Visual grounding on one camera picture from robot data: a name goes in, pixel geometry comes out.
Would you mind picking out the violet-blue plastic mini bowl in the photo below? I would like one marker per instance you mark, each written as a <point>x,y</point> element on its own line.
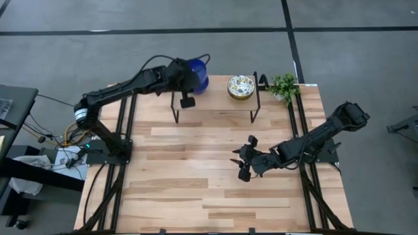
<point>203,78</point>

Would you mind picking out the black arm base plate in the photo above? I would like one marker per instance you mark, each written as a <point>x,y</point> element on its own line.
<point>330,153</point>
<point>98,156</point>

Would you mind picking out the black table edge clamp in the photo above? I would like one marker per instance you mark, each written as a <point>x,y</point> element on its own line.
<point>162,231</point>
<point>251,231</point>

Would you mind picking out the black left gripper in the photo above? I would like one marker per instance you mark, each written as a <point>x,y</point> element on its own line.
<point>178,76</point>

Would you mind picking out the wooden shelf with black legs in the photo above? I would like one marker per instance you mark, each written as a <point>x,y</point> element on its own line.
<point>215,98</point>

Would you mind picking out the white crumpled bag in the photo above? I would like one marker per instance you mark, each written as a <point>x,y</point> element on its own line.
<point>32,161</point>

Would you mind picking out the dark side table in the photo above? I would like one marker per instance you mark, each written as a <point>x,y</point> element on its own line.
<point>16,107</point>

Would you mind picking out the black floor stand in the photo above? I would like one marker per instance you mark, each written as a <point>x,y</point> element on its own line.
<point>405,125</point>

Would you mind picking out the yellow bowl with pear print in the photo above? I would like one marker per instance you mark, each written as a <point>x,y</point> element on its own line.
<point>241,85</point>
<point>241,98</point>

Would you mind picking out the black beam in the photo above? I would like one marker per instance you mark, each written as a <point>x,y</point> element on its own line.
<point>39,173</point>

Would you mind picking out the printed paper sheet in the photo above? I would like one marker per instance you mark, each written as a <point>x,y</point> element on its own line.
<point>63,156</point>

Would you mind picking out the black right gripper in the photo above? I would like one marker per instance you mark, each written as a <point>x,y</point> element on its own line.
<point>258,161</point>

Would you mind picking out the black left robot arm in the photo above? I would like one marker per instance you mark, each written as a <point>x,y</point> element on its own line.
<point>111,91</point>

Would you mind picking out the green potted plant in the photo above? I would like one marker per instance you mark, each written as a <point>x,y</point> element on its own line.
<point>284,87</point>

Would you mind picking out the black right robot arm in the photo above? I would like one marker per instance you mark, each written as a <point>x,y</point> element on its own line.
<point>320,134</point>

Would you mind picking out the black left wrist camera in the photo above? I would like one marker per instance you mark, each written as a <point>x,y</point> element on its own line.
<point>187,102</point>

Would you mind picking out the black table frame rails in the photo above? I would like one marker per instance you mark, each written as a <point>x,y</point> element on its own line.
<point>121,176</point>
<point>308,196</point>

